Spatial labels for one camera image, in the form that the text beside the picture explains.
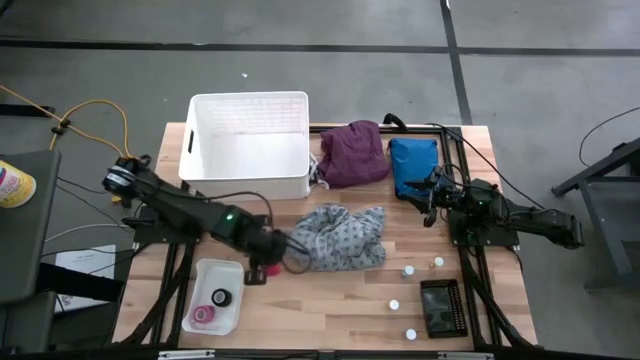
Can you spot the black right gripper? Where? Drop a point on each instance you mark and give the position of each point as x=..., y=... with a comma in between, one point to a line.
x=445, y=192

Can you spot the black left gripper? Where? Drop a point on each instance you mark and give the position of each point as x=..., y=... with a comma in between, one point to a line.
x=267, y=247

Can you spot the black bandage roll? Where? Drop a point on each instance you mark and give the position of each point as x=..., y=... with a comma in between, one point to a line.
x=221, y=297

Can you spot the white vial cap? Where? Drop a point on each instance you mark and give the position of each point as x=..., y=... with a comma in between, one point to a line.
x=438, y=261
x=411, y=334
x=394, y=304

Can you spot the purple garment with white ties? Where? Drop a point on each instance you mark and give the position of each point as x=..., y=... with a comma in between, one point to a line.
x=355, y=155

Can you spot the grey patterned hospital gown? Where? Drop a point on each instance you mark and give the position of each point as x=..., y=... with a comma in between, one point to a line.
x=340, y=240

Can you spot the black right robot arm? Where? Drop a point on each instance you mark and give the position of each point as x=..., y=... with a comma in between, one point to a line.
x=540, y=222

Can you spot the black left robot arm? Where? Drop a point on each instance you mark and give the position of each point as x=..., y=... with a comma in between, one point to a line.
x=170, y=205

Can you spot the small white plastic bin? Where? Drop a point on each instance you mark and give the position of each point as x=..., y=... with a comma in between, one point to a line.
x=212, y=277

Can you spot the white woven plastic basket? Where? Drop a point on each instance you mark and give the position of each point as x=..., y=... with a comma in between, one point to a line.
x=245, y=145

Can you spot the blue folded cloth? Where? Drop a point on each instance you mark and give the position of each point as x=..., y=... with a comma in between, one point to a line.
x=412, y=160

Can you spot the pink bandage roll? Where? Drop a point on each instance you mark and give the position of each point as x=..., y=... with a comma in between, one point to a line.
x=204, y=314

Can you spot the silver metal bar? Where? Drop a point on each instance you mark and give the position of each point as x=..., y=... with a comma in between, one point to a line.
x=465, y=355
x=187, y=354

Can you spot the black perforated tray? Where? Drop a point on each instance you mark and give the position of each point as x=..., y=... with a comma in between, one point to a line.
x=442, y=310

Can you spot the white paper sheet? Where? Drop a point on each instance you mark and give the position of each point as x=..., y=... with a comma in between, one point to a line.
x=85, y=260

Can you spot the dark grey desk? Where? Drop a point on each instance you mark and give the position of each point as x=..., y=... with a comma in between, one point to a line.
x=607, y=225

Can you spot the grey side table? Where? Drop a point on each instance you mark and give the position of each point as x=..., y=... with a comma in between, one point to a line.
x=25, y=240

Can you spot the disinfecting wipes canister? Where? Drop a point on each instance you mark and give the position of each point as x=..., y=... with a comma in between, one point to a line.
x=15, y=185

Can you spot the black standing desk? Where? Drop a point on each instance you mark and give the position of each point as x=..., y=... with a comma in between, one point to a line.
x=25, y=110

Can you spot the black aluminium table frame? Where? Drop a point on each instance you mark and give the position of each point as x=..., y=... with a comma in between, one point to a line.
x=452, y=134

